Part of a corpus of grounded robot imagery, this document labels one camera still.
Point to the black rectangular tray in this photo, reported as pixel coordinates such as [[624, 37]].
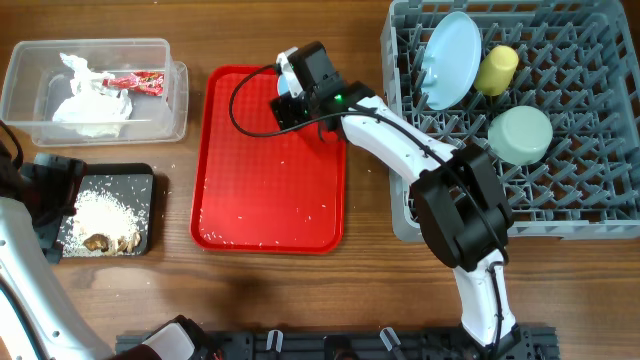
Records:
[[130, 182]]

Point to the white napkin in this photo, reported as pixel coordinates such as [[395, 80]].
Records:
[[94, 109]]

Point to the green bowl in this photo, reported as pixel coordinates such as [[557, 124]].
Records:
[[282, 85], [520, 135]]

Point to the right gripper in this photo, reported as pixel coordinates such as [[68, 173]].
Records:
[[285, 111]]

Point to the yellow plastic cup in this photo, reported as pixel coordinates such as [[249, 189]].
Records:
[[496, 71]]

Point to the light blue round plate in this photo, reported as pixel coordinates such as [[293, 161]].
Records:
[[451, 61]]

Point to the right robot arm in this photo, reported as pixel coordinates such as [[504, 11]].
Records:
[[462, 211]]

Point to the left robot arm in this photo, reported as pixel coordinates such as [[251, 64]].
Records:
[[38, 320]]

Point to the red serving tray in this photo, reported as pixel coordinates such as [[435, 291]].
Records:
[[282, 194]]

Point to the food scraps and rice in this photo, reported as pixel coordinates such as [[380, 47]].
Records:
[[103, 225]]

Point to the red snack wrapper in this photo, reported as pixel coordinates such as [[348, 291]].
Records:
[[145, 82]]

